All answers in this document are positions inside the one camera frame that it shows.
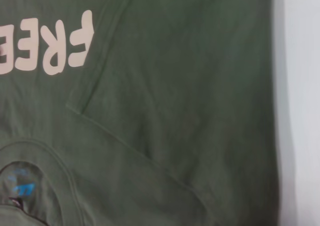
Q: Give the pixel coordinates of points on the dark green FREE T-shirt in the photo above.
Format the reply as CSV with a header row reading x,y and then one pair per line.
x,y
162,98

